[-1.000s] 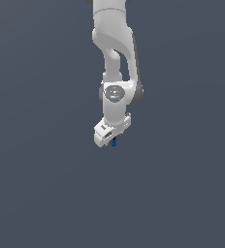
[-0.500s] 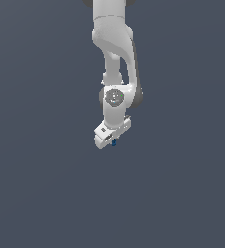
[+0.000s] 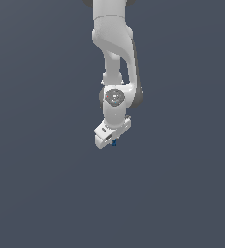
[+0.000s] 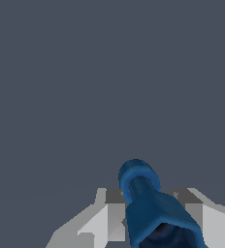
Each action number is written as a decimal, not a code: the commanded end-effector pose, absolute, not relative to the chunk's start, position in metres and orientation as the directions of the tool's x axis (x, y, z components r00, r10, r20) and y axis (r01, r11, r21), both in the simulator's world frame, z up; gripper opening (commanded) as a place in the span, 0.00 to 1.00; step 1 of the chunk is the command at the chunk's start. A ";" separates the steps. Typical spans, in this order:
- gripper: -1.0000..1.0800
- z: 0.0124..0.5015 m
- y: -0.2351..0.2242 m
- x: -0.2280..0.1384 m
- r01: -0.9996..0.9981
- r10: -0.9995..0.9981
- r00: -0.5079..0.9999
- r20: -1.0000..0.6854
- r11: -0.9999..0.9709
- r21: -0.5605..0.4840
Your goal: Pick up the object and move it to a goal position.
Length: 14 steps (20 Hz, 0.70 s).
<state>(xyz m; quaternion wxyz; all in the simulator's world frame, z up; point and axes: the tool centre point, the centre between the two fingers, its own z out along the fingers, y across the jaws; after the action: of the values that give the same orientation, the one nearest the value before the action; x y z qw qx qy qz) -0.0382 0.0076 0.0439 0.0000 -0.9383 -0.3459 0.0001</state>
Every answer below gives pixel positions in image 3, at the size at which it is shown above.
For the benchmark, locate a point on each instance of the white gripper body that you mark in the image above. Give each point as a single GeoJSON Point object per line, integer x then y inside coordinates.
{"type": "Point", "coordinates": [112, 128]}

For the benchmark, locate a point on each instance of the small blue object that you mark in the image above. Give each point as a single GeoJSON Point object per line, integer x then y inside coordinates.
{"type": "Point", "coordinates": [114, 142]}

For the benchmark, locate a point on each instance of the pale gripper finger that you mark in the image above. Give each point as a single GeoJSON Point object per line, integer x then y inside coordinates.
{"type": "Point", "coordinates": [102, 142]}

